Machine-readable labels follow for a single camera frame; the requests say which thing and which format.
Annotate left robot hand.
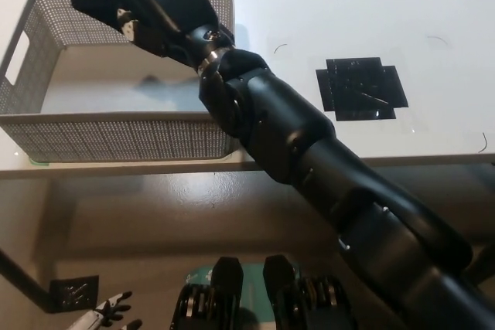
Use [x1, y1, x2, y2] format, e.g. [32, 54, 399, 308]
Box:
[73, 290, 144, 330]

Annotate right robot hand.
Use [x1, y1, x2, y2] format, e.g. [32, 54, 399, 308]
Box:
[115, 0, 237, 72]

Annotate black table leg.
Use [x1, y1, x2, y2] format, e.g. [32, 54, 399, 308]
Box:
[0, 247, 56, 314]
[466, 243, 495, 285]

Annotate black ribbed robot body block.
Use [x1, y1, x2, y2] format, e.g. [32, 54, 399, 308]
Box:
[264, 253, 357, 330]
[171, 256, 245, 330]

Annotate grey perforated plastic basket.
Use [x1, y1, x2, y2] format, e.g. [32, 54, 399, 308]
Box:
[0, 0, 243, 163]

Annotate black tape cross patch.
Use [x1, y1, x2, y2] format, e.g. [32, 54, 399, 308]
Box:
[314, 56, 409, 123]

